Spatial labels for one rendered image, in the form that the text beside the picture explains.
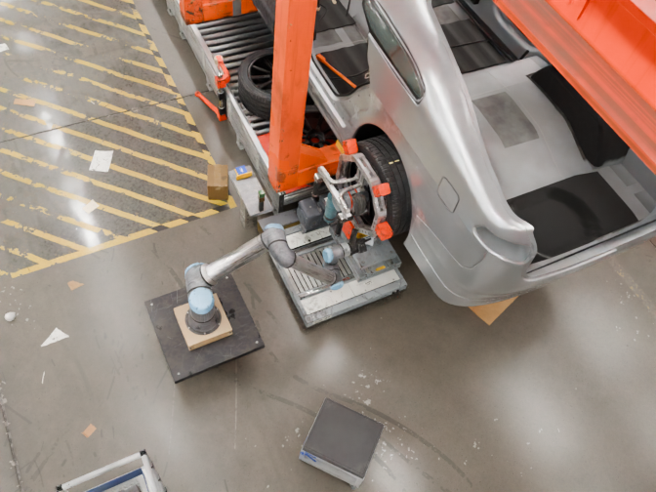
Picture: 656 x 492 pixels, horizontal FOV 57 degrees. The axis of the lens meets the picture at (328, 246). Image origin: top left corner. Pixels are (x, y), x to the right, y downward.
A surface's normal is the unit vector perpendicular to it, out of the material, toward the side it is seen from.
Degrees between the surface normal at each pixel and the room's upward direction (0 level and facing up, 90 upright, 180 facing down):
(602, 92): 0
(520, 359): 0
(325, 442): 0
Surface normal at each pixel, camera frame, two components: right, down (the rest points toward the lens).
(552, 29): 0.11, -0.54
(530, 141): 0.27, -0.22
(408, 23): -0.37, -0.22
